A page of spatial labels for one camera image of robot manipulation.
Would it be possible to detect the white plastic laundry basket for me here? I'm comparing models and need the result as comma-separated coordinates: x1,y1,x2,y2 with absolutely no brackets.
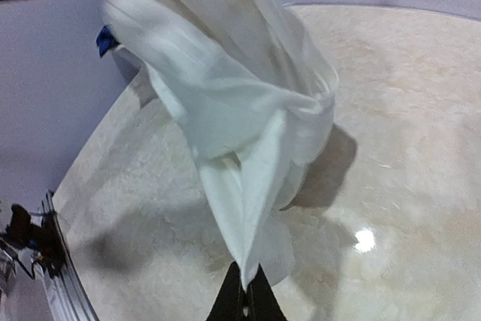
111,45,143,83

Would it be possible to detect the blue plaid shirt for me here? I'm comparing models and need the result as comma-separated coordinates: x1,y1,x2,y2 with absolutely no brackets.
95,26,119,58

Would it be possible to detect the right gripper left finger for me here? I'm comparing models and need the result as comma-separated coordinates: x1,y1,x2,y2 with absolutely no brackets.
209,262,243,321

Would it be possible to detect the white t-shirt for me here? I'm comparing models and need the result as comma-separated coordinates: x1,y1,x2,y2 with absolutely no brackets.
103,0,338,286

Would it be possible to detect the aluminium front rail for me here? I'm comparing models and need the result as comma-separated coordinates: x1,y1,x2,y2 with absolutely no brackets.
0,189,99,321

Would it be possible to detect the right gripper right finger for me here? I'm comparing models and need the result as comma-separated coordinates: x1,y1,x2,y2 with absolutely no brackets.
246,266,286,321

